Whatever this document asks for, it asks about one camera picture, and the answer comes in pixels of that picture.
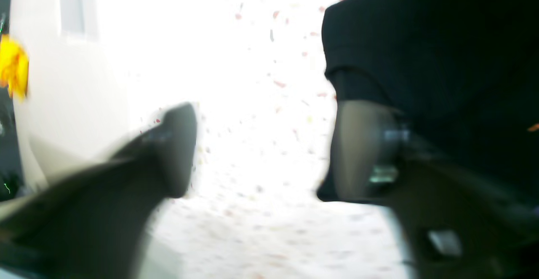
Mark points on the terrazzo patterned tablecloth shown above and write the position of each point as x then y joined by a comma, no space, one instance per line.
254,71

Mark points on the white left panel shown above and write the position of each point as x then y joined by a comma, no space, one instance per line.
74,115

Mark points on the black t-shirt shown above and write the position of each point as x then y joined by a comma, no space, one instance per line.
463,72

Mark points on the yellow object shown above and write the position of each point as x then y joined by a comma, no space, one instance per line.
14,68

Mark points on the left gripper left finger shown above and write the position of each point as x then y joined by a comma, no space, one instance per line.
90,225

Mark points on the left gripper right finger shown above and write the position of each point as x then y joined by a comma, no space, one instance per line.
458,224

